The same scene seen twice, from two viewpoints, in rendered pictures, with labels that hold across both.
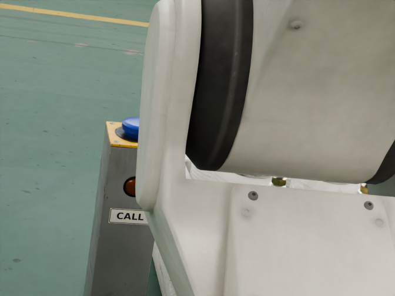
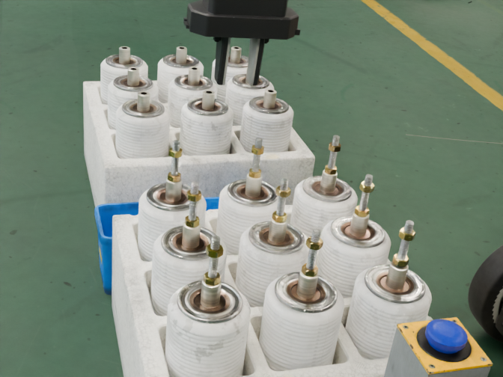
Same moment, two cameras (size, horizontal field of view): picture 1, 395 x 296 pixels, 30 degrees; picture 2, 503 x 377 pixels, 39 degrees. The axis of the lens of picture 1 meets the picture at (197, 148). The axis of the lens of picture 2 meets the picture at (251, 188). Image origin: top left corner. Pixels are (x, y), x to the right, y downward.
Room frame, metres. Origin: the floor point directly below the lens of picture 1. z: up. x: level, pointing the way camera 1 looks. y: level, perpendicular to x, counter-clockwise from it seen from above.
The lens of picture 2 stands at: (1.06, 0.61, 0.78)
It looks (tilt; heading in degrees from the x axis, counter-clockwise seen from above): 29 degrees down; 266
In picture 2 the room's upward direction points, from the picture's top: 7 degrees clockwise
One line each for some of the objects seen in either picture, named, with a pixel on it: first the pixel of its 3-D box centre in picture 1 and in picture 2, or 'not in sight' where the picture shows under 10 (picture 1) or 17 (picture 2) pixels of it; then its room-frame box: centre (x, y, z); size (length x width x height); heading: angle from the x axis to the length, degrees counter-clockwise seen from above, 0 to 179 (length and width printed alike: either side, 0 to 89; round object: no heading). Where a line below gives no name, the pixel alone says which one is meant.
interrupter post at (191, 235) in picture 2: not in sight; (191, 234); (1.08, -0.16, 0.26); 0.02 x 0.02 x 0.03
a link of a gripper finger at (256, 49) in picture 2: not in sight; (258, 57); (1.01, -0.17, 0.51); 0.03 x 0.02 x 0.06; 103
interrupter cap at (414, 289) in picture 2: not in sight; (394, 283); (0.82, -0.10, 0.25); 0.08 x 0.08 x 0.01
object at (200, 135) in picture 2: not in sight; (204, 151); (1.07, -0.60, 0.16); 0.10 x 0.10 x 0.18
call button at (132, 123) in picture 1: (137, 130); (444, 339); (0.82, 0.07, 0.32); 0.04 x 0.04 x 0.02
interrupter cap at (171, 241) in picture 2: not in sight; (190, 242); (1.08, -0.16, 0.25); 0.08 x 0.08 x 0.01
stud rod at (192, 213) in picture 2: not in sight; (192, 209); (1.08, -0.16, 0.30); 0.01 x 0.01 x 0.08
